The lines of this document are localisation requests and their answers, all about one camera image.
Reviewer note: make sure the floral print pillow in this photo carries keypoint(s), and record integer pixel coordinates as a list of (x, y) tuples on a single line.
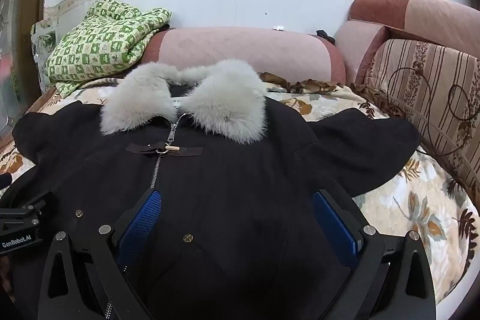
[(43, 39)]

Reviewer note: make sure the pink sofa back cushion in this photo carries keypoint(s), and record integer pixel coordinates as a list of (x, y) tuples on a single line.
[(255, 50)]

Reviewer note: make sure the floral blanket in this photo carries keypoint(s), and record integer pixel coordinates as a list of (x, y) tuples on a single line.
[(408, 215)]

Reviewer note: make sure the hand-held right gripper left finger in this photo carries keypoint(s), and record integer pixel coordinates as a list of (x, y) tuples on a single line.
[(140, 226)]

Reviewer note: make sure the black coat with fur collar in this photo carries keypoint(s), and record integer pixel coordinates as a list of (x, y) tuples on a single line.
[(232, 170)]

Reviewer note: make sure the green patterned quilt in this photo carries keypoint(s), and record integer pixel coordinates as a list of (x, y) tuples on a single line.
[(105, 42)]

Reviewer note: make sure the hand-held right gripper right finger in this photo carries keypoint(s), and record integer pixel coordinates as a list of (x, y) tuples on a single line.
[(333, 226)]

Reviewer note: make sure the striped brown cushion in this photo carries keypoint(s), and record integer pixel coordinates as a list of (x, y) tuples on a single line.
[(431, 87)]

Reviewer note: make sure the small black object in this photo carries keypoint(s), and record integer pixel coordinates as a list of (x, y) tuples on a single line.
[(325, 35)]

